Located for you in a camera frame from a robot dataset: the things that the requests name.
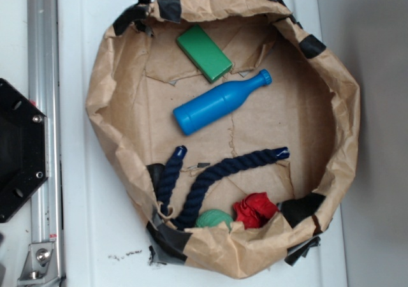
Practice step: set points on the green yarn ball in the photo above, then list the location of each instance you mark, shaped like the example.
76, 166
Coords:
212, 218

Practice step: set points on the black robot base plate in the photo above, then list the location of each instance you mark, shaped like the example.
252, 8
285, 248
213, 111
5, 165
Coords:
23, 150

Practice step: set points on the metal corner bracket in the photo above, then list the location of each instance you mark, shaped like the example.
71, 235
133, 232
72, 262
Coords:
40, 265

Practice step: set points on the red crumpled cloth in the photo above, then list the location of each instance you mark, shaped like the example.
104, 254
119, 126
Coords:
255, 210

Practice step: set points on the aluminium extrusion rail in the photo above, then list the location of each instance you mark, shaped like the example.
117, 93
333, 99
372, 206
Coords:
43, 70

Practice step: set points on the blue plastic bottle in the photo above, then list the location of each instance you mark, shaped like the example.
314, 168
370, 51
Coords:
217, 102

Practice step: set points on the green rectangular block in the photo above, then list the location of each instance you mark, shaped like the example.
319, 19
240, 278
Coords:
204, 53

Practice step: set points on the brown paper bin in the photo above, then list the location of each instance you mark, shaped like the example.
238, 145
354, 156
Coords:
312, 107

